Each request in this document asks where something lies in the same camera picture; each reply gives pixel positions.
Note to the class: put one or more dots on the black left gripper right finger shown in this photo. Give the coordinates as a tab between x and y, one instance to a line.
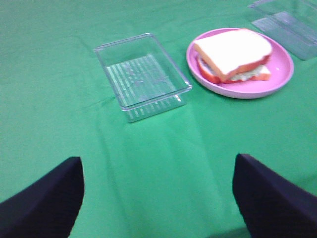
271	206

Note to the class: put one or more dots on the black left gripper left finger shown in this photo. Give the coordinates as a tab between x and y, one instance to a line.
49	207

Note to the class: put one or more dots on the toy bread slice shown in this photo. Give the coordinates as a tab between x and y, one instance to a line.
233	56
262	74

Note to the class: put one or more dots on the green toy lettuce leaf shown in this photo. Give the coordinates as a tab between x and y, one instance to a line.
245	75

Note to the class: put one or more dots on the green tablecloth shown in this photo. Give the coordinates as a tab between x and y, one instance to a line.
167	176

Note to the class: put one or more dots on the pink round plate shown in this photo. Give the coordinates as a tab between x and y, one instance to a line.
280	65

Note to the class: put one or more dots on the left clear plastic tray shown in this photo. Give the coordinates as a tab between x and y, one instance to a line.
144	78

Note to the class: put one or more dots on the clear plastic tray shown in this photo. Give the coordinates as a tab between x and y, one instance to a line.
292	23
144	78

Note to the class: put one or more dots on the right clear plastic tray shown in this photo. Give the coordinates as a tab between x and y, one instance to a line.
292	23

